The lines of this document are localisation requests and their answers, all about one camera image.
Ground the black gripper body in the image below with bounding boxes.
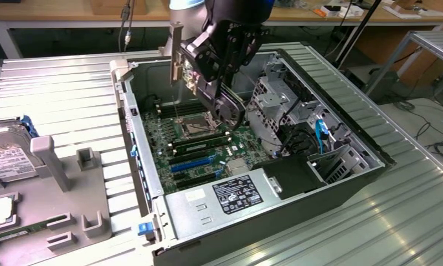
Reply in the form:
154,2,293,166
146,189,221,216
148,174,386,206
202,0,271,61

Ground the graphics card with fan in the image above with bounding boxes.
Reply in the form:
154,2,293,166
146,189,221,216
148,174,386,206
167,21,247,131

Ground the wooden desk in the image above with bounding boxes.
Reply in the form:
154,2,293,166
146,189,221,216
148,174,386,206
0,0,443,59

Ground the thin locking lever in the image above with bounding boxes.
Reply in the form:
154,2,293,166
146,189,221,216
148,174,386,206
171,95,181,123

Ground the silver drive cage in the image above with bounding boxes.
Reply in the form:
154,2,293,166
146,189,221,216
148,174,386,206
247,55,321,156

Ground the black and white box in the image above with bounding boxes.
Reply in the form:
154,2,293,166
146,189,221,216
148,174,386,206
323,4,350,18

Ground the CPU socket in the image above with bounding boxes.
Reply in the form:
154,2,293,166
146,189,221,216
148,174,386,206
174,113,218,140

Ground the black pole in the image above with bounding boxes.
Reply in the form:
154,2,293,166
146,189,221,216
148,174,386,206
334,0,384,69

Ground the large cardboard box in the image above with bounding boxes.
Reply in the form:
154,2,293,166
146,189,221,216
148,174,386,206
90,0,170,16

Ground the green motherboard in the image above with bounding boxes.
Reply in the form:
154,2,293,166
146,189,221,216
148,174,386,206
142,98,279,195

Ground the black expansion slot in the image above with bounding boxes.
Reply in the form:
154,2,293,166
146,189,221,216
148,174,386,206
171,169,218,182
166,154,211,166
175,175,223,190

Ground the small silver heatsink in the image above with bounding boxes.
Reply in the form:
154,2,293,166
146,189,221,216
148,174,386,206
226,158,253,171

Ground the brown cardboard box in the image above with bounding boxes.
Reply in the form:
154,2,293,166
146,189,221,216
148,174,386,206
391,0,434,9

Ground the black fan shroud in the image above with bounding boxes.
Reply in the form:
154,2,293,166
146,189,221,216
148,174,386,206
250,154,326,201

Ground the silver disk bay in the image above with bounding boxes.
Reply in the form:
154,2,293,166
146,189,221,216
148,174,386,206
305,144,387,186

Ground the silver power supply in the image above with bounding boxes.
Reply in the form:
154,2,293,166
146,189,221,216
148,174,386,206
163,168,283,241

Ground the black PC case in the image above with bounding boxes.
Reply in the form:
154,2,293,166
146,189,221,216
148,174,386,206
109,48,395,266

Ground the blue case latch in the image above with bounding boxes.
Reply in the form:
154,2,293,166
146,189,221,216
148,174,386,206
136,220,155,237

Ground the hard disk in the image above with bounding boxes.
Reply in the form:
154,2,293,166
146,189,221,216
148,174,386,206
0,126,41,183

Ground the grey parts rack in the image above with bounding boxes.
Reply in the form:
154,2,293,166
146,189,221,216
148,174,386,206
0,135,113,266

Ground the thin grey cable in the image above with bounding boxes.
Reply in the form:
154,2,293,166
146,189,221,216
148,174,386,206
118,0,137,53

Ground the black wire bundle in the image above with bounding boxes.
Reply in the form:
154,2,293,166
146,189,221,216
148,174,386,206
278,123,318,157

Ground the blue wire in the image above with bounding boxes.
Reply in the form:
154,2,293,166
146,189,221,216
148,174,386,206
313,117,330,156

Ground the metal slat frame table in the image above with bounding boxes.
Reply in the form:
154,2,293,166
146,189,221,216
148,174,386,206
363,29,443,98

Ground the blue disk bracket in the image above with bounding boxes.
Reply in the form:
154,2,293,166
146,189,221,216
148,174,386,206
20,115,41,139

